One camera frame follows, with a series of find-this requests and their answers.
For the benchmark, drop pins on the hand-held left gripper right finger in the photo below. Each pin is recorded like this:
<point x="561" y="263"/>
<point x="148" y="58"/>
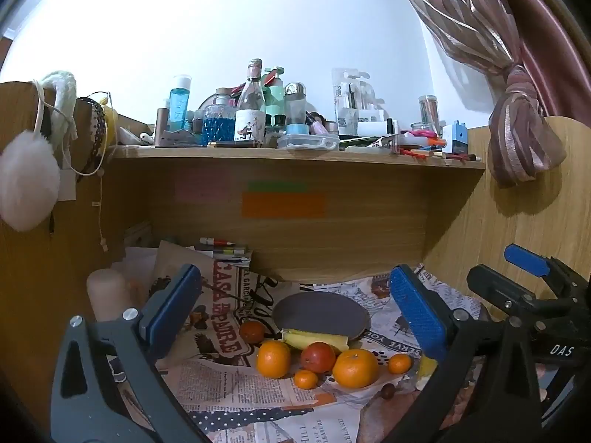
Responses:
<point x="415" y="314"/>

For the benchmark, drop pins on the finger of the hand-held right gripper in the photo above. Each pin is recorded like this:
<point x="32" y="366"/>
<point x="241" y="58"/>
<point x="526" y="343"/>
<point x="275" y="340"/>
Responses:
<point x="498" y="288"/>
<point x="526" y="258"/>

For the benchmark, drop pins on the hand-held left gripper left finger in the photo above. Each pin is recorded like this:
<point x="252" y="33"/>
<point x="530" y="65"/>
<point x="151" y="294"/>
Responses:
<point x="175" y="304"/>

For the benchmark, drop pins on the small tangerine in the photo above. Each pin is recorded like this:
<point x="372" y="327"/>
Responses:
<point x="306" y="379"/>
<point x="399" y="363"/>

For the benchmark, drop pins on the short yellow corn piece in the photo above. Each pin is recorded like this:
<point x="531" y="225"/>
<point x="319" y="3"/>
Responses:
<point x="427" y="369"/>

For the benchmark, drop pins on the large orange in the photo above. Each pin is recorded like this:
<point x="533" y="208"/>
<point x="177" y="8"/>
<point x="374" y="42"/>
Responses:
<point x="355" y="368"/>

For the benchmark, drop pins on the small red tomato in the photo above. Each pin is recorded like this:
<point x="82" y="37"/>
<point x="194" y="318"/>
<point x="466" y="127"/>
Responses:
<point x="252" y="332"/>

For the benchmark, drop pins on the dark chestnut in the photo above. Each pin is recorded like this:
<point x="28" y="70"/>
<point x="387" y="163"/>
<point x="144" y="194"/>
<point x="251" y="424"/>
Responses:
<point x="388" y="391"/>

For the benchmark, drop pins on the grey round plate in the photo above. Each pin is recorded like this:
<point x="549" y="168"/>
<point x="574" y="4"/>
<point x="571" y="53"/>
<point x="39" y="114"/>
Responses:
<point x="318" y="311"/>

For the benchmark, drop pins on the yellow banana piece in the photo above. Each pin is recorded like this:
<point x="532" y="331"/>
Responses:
<point x="314" y="338"/>

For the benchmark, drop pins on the red apple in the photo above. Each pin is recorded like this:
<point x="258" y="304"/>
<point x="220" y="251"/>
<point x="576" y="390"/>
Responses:
<point x="317" y="356"/>

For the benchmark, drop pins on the medium orange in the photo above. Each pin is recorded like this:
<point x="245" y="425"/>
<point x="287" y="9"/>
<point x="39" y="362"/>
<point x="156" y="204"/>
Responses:
<point x="273" y="360"/>

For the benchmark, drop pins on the brown paper bag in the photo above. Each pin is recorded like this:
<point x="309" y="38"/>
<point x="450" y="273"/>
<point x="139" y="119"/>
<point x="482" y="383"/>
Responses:
<point x="178" y="258"/>

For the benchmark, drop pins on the white papers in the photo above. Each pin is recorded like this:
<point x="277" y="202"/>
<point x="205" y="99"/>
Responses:
<point x="138" y="263"/>

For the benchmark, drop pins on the red pen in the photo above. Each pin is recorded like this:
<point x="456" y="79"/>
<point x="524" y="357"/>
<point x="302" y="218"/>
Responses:
<point x="217" y="241"/>

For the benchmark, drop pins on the wooden desk shelf unit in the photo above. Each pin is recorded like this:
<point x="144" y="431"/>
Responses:
<point x="346" y="240"/>

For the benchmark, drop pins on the pink sticky note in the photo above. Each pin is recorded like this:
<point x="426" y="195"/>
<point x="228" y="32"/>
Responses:
<point x="210" y="189"/>

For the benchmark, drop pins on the blue pencil sharpener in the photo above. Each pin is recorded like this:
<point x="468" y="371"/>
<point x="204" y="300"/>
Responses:
<point x="457" y="140"/>

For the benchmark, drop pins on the orange sticky note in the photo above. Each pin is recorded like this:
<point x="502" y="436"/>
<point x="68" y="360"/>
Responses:
<point x="283" y="205"/>

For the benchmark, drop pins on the newspaper print cloth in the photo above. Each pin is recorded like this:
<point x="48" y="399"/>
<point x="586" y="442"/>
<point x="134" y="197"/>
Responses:
<point x="286" y="406"/>

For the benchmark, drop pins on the pile of colored pens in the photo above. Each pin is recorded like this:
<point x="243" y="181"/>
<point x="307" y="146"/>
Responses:
<point x="422" y="147"/>

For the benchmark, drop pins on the green sticky note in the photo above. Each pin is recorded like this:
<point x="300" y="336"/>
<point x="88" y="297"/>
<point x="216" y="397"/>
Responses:
<point x="277" y="186"/>

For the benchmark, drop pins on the white card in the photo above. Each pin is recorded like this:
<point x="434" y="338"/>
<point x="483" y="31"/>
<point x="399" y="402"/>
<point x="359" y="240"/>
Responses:
<point x="68" y="187"/>

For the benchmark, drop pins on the glass jar of sticks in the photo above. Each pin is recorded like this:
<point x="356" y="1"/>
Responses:
<point x="429" y="113"/>

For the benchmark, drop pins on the brown tube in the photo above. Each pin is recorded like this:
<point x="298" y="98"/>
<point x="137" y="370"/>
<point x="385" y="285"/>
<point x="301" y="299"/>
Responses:
<point x="160" y="127"/>

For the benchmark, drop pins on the glass bottle of blue beads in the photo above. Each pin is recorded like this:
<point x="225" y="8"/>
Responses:
<point x="219" y="129"/>

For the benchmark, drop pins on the white fluffy pompom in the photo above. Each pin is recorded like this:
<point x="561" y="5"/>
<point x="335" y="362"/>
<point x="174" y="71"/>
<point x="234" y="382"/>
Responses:
<point x="27" y="184"/>

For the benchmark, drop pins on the white box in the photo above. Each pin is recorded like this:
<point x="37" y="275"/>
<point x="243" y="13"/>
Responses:
<point x="371" y="128"/>

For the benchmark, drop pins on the yellow hair accessory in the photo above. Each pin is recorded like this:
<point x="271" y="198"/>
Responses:
<point x="111" y="122"/>

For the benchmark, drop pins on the glass bottle with white label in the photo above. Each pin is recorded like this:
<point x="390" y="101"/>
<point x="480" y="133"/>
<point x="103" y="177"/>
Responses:
<point x="250" y="124"/>

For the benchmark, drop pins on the dotted headband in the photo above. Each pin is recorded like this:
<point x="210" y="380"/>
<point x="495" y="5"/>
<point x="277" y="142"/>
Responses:
<point x="97" y="124"/>

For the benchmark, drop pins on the blue liquid bottle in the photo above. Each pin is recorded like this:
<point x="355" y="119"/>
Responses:
<point x="179" y="106"/>

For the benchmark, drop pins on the clear plastic box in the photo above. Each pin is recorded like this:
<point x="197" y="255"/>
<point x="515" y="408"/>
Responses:
<point x="307" y="142"/>

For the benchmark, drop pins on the blue tape roll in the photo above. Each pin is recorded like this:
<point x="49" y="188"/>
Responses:
<point x="297" y="129"/>

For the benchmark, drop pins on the clear blister packages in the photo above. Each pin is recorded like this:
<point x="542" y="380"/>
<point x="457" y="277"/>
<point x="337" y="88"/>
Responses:
<point x="348" y="101"/>

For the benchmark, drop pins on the silver capped bottle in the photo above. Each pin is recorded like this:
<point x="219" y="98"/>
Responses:
<point x="295" y="108"/>

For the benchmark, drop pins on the green pump bottle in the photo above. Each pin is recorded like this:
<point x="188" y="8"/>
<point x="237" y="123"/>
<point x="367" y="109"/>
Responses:
<point x="274" y="94"/>

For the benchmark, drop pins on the pink striped curtain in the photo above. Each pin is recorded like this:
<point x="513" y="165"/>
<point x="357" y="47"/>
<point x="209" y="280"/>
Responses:
<point x="461" y="18"/>

